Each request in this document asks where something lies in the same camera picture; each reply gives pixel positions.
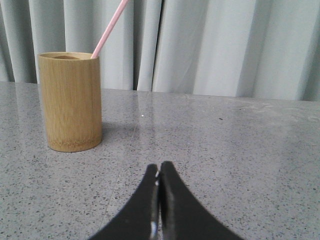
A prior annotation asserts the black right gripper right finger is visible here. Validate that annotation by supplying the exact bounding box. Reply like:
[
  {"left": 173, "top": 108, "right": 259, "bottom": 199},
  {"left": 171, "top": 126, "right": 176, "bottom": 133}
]
[{"left": 159, "top": 161, "right": 241, "bottom": 240}]

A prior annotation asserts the bamboo wooden cup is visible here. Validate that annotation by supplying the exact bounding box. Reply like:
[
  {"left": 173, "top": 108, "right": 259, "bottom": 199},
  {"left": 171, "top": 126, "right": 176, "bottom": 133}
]
[{"left": 38, "top": 52, "right": 103, "bottom": 152}]

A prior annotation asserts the grey-white curtain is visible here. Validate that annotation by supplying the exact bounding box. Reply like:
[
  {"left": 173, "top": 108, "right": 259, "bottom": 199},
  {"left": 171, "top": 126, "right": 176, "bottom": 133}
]
[{"left": 0, "top": 0, "right": 320, "bottom": 101}]

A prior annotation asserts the pink chopstick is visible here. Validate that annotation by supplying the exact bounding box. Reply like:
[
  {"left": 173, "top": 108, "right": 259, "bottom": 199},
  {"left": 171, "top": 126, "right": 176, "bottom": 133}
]
[{"left": 91, "top": 0, "right": 129, "bottom": 59}]

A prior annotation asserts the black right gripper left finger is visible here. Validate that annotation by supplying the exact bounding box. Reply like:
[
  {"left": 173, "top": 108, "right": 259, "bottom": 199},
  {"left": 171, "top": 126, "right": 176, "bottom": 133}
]
[{"left": 90, "top": 164, "right": 159, "bottom": 240}]

